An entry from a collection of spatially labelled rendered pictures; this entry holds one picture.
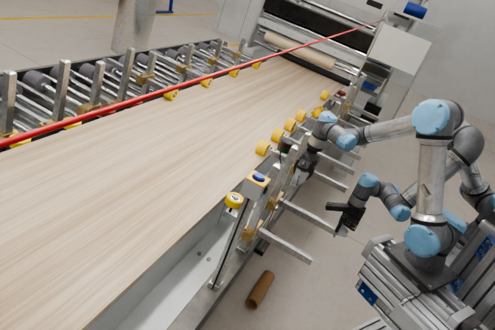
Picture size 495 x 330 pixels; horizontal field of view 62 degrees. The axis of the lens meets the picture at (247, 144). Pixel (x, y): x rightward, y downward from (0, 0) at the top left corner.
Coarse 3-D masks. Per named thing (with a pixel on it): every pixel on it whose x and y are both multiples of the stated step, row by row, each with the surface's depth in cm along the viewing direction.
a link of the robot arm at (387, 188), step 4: (380, 184) 180; (384, 184) 181; (388, 184) 182; (392, 184) 183; (380, 188) 179; (384, 188) 180; (388, 188) 179; (392, 188) 180; (396, 188) 182; (380, 192) 179; (384, 192) 178; (388, 192) 177; (392, 192) 176; (396, 192) 178; (376, 196) 181; (380, 196) 180; (384, 196) 177
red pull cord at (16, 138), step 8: (368, 24) 281; (344, 32) 202; (320, 40) 159; (296, 48) 130; (272, 56) 110; (248, 64) 96; (216, 72) 82; (224, 72) 85; (192, 80) 74; (200, 80) 76; (168, 88) 67; (176, 88) 69; (144, 96) 61; (152, 96) 63; (120, 104) 56; (128, 104) 58; (88, 112) 52; (96, 112) 52; (104, 112) 54; (64, 120) 48; (72, 120) 49; (80, 120) 50; (40, 128) 45; (48, 128) 46; (56, 128) 47; (16, 136) 42; (24, 136) 43; (32, 136) 44; (0, 144) 41; (8, 144) 42
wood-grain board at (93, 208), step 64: (128, 128) 203; (192, 128) 226; (256, 128) 254; (0, 192) 138; (64, 192) 148; (128, 192) 160; (192, 192) 174; (0, 256) 116; (64, 256) 124; (128, 256) 132; (0, 320) 101; (64, 320) 106
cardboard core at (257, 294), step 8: (264, 272) 268; (272, 272) 269; (264, 280) 260; (272, 280) 265; (256, 288) 252; (264, 288) 255; (248, 296) 247; (256, 296) 246; (248, 304) 247; (256, 304) 243
